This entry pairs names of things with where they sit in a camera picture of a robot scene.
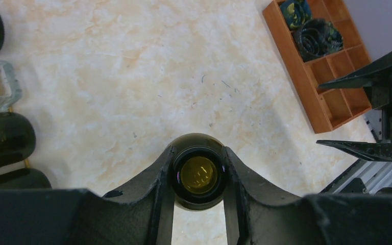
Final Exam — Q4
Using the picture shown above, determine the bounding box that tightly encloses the dark rosette back compartment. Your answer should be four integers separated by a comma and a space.
280, 0, 312, 30

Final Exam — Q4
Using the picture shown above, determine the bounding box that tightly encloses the dark labelled wine bottle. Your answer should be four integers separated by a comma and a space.
0, 112, 36, 167

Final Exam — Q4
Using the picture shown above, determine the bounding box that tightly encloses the green bottle grey capsule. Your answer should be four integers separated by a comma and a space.
169, 133, 228, 211

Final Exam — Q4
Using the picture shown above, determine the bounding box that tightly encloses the olive green wine bottle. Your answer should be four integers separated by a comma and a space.
0, 168, 52, 189

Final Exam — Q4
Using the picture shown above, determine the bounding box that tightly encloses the black rosette middle tray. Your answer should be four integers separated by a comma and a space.
292, 18, 329, 62

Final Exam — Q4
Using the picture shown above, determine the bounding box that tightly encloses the orange compartment tray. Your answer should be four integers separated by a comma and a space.
262, 1, 372, 134

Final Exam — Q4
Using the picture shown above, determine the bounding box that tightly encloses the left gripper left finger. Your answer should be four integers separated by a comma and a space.
0, 146, 176, 244

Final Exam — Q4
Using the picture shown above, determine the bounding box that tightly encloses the dark green rosette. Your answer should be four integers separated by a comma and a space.
323, 21, 344, 54

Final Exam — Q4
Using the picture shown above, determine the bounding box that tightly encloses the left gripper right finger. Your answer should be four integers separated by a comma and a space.
222, 146, 392, 244

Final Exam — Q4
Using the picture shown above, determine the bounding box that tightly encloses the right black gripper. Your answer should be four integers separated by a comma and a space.
316, 51, 392, 162

